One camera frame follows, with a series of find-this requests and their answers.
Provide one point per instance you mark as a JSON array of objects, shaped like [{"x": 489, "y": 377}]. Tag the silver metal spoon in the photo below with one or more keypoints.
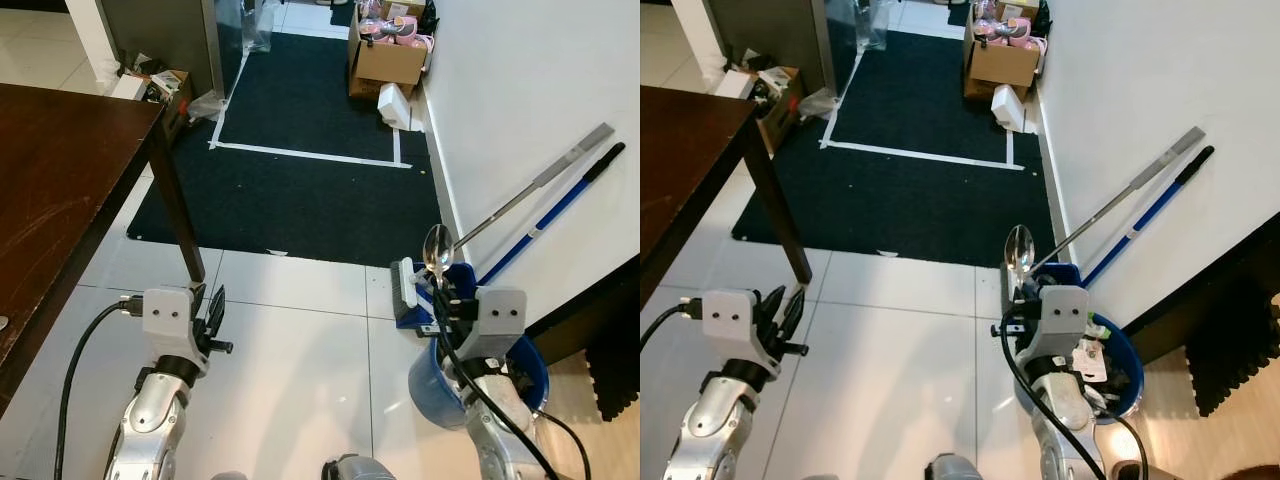
[
  {"x": 437, "y": 250},
  {"x": 1018, "y": 250}
]

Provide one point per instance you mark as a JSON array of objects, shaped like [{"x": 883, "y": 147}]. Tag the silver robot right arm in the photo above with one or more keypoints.
[
  {"x": 500, "y": 420},
  {"x": 1065, "y": 420}
]

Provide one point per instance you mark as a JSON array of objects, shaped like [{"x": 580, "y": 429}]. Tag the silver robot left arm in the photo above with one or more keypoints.
[
  {"x": 150, "y": 420},
  {"x": 715, "y": 420}
]

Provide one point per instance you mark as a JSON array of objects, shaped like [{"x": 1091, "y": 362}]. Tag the green plastic package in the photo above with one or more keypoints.
[{"x": 1102, "y": 325}]

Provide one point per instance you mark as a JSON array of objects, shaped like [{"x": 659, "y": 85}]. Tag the white printed paper tag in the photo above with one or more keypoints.
[{"x": 1090, "y": 360}]

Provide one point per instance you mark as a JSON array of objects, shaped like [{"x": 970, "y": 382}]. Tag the blue plastic bucket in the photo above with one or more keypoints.
[
  {"x": 430, "y": 395},
  {"x": 1130, "y": 370}
]

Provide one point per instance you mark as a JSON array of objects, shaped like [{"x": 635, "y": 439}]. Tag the dark carpet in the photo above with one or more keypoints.
[
  {"x": 900, "y": 200},
  {"x": 300, "y": 200}
]

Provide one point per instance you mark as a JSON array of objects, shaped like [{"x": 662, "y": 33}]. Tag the white floor tape strip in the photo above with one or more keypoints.
[
  {"x": 925, "y": 155},
  {"x": 228, "y": 100},
  {"x": 397, "y": 147},
  {"x": 1010, "y": 147},
  {"x": 840, "y": 100},
  {"x": 310, "y": 154}
]

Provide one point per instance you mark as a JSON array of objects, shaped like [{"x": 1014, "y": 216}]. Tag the black foam puzzle mat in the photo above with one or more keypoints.
[
  {"x": 1235, "y": 350},
  {"x": 615, "y": 375}
]

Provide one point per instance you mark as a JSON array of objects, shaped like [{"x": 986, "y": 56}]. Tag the brown wooden table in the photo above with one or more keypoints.
[
  {"x": 60, "y": 170},
  {"x": 680, "y": 160}
]

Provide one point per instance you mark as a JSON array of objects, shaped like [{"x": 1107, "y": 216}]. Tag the cardboard box with red mark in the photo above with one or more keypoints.
[
  {"x": 785, "y": 115},
  {"x": 175, "y": 110}
]

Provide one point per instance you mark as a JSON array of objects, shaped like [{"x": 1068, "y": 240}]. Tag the white small box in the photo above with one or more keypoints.
[
  {"x": 396, "y": 106},
  {"x": 1010, "y": 107}
]

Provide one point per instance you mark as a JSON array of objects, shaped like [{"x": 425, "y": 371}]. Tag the clear crumpled plastic bag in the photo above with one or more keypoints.
[
  {"x": 208, "y": 106},
  {"x": 816, "y": 104}
]

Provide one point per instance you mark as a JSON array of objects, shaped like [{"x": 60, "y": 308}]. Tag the white flat carton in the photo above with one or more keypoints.
[
  {"x": 127, "y": 86},
  {"x": 740, "y": 85}
]

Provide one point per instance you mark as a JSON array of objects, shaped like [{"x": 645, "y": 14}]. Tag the large open cardboard box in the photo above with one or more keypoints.
[
  {"x": 385, "y": 65},
  {"x": 1000, "y": 65}
]

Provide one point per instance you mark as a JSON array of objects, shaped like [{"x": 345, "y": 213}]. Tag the pink plastic item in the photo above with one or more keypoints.
[
  {"x": 1028, "y": 35},
  {"x": 415, "y": 36},
  {"x": 992, "y": 28},
  {"x": 377, "y": 28}
]

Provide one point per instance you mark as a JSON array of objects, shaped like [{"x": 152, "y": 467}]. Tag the grey metal cabinet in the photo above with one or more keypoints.
[
  {"x": 765, "y": 35},
  {"x": 160, "y": 35}
]

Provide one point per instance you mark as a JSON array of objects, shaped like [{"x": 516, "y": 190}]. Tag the person bare leg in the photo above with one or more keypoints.
[{"x": 1260, "y": 473}]

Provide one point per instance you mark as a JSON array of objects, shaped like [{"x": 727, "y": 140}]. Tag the clear plastic container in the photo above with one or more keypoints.
[
  {"x": 250, "y": 25},
  {"x": 870, "y": 25}
]

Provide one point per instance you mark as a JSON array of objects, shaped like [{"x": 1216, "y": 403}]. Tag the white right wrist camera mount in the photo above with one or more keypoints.
[
  {"x": 503, "y": 320},
  {"x": 1064, "y": 320}
]

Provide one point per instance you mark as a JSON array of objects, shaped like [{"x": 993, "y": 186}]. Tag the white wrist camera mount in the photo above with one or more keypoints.
[
  {"x": 503, "y": 320},
  {"x": 1064, "y": 320},
  {"x": 165, "y": 320},
  {"x": 727, "y": 322}
]

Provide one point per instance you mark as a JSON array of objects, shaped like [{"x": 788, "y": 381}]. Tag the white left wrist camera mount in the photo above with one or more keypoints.
[
  {"x": 727, "y": 322},
  {"x": 165, "y": 320}
]

